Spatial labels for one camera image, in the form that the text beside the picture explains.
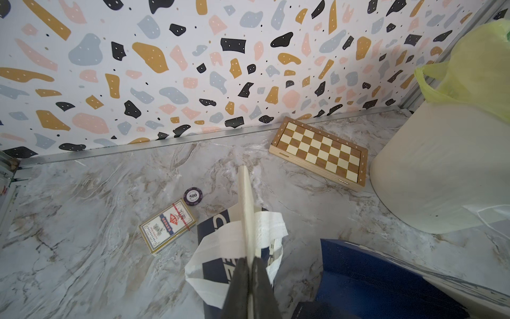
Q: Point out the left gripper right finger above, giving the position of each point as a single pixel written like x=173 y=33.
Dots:
x=264 y=302

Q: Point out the yellow-green bin liner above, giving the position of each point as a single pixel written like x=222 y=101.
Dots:
x=476 y=74

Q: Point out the black poker chip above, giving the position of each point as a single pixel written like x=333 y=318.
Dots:
x=193 y=196

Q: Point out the white trash bin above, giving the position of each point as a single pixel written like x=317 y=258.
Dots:
x=446 y=169

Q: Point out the wooden chess board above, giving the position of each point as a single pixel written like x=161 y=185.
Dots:
x=322 y=153

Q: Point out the blue white bag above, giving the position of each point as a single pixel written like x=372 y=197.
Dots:
x=359 y=282
x=222 y=243

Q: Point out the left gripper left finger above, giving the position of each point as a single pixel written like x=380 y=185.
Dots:
x=236 y=303

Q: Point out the playing card deck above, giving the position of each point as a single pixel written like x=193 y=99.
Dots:
x=167 y=226

